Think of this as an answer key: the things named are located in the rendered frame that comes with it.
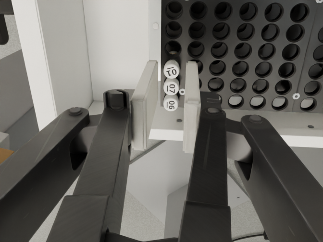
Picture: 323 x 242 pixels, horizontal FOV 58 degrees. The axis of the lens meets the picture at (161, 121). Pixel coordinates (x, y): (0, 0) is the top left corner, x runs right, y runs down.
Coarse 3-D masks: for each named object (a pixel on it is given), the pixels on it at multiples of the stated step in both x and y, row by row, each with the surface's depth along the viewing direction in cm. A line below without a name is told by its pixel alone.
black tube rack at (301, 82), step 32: (192, 0) 21; (224, 0) 21; (256, 0) 21; (288, 0) 21; (320, 0) 20; (192, 32) 25; (224, 32) 25; (256, 32) 22; (288, 32) 24; (320, 32) 24; (224, 64) 23; (256, 64) 23; (288, 64) 26; (320, 64) 26; (224, 96) 24; (256, 96) 27; (288, 96) 24; (320, 96) 24
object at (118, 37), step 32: (96, 0) 28; (128, 0) 27; (96, 32) 29; (128, 32) 29; (96, 64) 31; (128, 64) 30; (96, 96) 32; (160, 96) 32; (160, 128) 27; (288, 128) 27; (320, 128) 27
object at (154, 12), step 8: (152, 0) 26; (160, 0) 26; (152, 8) 26; (160, 8) 26; (152, 16) 27; (160, 16) 27; (152, 24) 27; (160, 24) 27; (152, 32) 27; (160, 32) 27; (152, 40) 28; (160, 40) 28; (152, 48) 28; (160, 48) 28; (152, 56) 28; (160, 56) 28; (160, 64) 29; (160, 72) 29; (160, 80) 30
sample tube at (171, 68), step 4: (172, 52) 25; (176, 52) 26; (168, 60) 23; (172, 60) 23; (176, 60) 24; (168, 64) 22; (172, 64) 22; (176, 64) 22; (164, 68) 22; (168, 68) 22; (172, 68) 22; (176, 68) 22; (164, 72) 22; (168, 72) 22; (172, 72) 22; (176, 72) 22; (168, 76) 23; (172, 76) 23; (176, 76) 23
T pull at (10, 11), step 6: (0, 0) 21; (6, 0) 21; (0, 6) 21; (6, 6) 21; (12, 6) 21; (0, 12) 22; (6, 12) 21; (12, 12) 21; (0, 18) 22; (0, 24) 22; (0, 30) 22; (6, 30) 23; (0, 36) 22; (6, 36) 23; (0, 42) 23; (6, 42) 23
